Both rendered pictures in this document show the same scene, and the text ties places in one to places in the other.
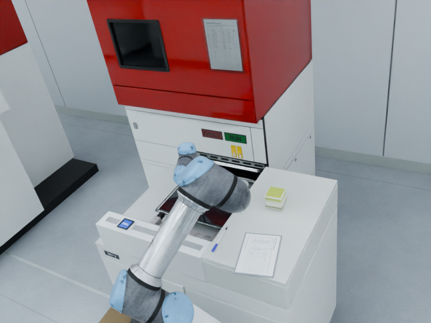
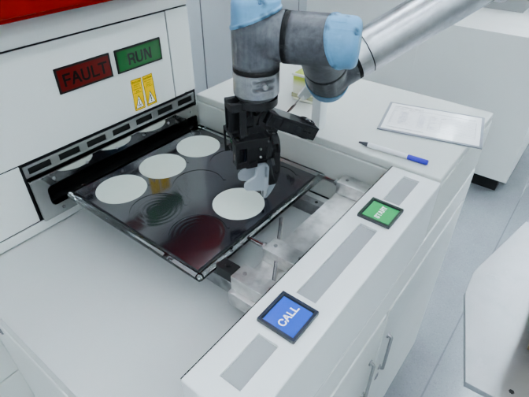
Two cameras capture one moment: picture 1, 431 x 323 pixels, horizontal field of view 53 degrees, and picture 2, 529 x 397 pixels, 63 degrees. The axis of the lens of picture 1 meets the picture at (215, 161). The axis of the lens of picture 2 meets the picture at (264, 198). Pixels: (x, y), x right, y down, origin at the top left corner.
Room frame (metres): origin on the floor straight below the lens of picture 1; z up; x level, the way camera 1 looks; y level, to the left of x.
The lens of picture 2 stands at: (1.46, 0.77, 1.40)
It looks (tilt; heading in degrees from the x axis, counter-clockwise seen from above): 37 degrees down; 273
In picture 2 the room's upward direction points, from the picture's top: straight up
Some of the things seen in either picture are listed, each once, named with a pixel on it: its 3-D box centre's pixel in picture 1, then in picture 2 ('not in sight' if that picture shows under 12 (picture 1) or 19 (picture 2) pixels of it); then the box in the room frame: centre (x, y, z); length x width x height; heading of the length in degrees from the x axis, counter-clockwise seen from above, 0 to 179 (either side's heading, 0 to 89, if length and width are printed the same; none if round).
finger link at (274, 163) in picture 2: not in sight; (270, 161); (1.49, 0.12, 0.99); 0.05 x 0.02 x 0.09; 114
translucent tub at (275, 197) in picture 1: (276, 198); (312, 84); (1.40, -0.22, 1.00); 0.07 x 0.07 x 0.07; 59
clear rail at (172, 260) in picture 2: (177, 188); (127, 231); (1.74, 0.21, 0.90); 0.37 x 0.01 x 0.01; 145
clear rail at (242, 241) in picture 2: (188, 219); (269, 219); (1.49, 0.17, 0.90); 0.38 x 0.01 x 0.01; 55
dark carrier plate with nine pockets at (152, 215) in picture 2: (208, 194); (197, 184); (1.64, 0.06, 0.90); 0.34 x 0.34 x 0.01; 55
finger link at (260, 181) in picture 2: not in sight; (258, 183); (1.51, 0.12, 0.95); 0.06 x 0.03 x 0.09; 24
